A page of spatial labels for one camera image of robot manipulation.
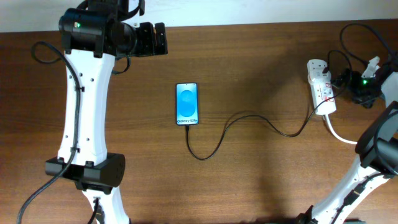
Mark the white power strip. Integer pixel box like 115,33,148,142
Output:
307,59,336,116

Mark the blue Galaxy smartphone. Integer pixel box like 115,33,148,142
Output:
176,83,199,126

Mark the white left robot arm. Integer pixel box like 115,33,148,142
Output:
45,0,167,223

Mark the white charger adapter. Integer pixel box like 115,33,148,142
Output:
308,68,331,85

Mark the white power strip cord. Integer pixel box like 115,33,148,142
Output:
323,114,358,146

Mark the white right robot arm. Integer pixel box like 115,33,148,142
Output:
293,54,397,224

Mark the black charging cable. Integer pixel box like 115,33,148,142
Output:
185,49,353,161

